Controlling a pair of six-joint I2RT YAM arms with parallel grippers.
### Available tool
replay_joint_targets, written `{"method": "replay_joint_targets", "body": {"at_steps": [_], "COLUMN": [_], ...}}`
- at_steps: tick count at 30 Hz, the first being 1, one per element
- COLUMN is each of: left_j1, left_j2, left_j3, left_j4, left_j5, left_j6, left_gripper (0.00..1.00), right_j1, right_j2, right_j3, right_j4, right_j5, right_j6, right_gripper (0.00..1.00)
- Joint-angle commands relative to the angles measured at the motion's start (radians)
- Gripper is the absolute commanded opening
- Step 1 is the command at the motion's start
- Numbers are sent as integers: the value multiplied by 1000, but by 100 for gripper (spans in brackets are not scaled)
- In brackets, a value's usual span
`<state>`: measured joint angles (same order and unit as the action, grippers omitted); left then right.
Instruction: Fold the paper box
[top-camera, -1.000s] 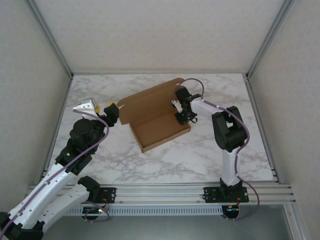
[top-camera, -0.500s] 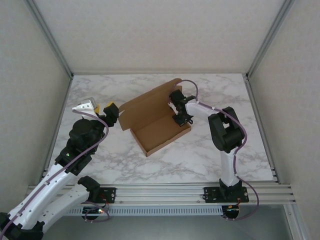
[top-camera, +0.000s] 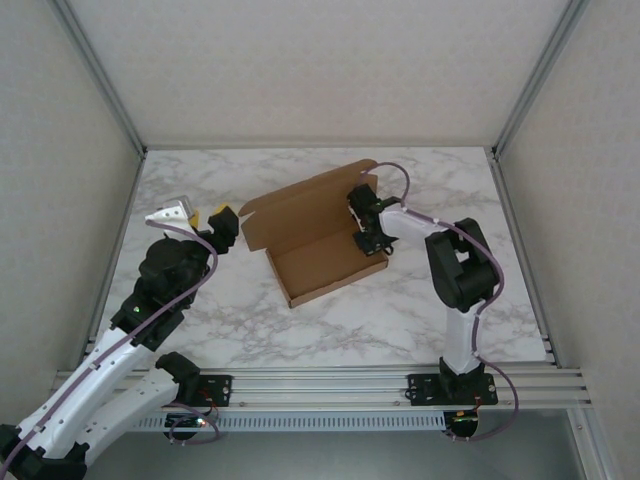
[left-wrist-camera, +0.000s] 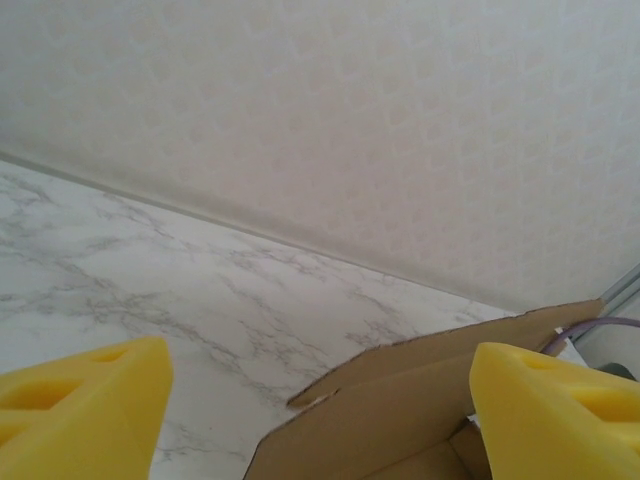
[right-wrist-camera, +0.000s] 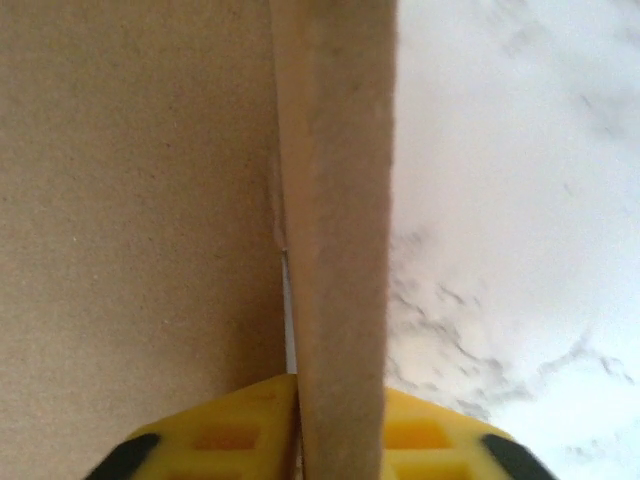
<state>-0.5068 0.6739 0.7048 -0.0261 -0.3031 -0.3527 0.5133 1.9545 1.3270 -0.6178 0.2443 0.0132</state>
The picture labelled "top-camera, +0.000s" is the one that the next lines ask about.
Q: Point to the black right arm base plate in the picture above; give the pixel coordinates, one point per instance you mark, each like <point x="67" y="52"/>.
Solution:
<point x="425" y="390"/>

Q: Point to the brown cardboard paper box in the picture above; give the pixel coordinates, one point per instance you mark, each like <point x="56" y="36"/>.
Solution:
<point x="310" y="215"/>

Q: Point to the aluminium table edge rail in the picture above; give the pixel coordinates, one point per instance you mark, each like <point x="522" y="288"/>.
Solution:
<point x="320" y="387"/>

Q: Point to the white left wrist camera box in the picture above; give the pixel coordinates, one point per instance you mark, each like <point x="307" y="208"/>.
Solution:
<point x="170" y="215"/>

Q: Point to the aluminium side rail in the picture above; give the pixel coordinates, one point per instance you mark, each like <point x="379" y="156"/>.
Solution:
<point x="112" y="260"/>
<point x="525" y="200"/>

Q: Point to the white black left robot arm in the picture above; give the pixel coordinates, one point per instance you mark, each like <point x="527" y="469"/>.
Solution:
<point x="100" y="372"/>

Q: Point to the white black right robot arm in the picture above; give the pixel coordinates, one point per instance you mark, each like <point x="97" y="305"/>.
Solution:
<point x="462" y="340"/>

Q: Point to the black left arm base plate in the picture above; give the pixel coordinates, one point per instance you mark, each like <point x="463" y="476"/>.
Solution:
<point x="220" y="390"/>

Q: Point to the aluminium frame post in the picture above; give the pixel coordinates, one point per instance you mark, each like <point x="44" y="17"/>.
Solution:
<point x="540" y="75"/>
<point x="100" y="75"/>

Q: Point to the small controller circuit board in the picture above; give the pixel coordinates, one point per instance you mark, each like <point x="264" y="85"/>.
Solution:
<point x="187" y="422"/>
<point x="462" y="422"/>

